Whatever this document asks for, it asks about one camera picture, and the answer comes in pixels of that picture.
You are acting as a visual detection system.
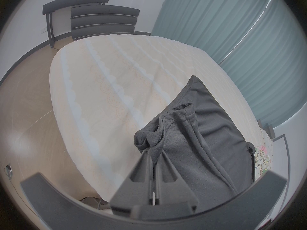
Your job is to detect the black trousers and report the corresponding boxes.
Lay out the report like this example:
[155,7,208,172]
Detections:
[134,74,256,207]

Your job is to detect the black chest of drawers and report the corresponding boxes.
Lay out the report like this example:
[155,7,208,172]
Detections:
[70,5,141,42]

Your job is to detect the black dressing table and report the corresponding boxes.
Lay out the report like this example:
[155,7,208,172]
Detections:
[42,0,111,49]

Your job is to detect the white printed pyjama top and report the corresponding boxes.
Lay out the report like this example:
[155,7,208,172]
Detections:
[254,146,274,183]

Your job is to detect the black cable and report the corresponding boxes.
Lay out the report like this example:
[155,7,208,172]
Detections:
[4,164,39,219]

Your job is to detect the blue-green curtain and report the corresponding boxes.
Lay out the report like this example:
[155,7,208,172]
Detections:
[219,0,303,129]
[151,0,274,65]

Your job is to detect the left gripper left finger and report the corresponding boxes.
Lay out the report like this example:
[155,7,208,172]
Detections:
[110,149,154,215]

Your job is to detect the grey white bedside table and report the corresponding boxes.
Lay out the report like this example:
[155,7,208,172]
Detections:
[257,119,274,139]

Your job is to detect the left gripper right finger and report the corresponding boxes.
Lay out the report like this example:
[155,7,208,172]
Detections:
[154,151,198,212]

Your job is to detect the bed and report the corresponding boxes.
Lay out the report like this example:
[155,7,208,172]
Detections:
[49,34,292,202]

